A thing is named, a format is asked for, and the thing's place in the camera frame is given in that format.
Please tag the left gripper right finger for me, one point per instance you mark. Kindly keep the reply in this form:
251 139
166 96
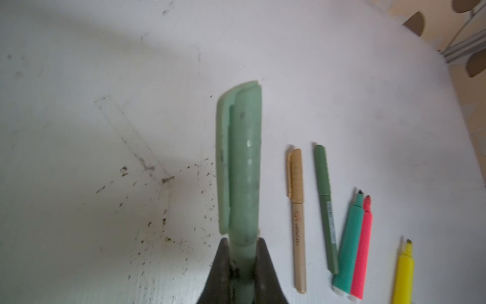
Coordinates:
267 288

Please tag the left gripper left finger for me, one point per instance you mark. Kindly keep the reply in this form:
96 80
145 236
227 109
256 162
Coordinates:
217 287

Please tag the yellow highlighter marker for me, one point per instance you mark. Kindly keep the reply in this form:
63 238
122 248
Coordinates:
404 275

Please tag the dark green pen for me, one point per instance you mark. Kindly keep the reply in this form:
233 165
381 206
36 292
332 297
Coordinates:
324 192

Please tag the green highlighter marker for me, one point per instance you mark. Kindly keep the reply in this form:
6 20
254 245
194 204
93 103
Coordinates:
342 282

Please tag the pink highlighter marker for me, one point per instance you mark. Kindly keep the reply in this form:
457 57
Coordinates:
360 270

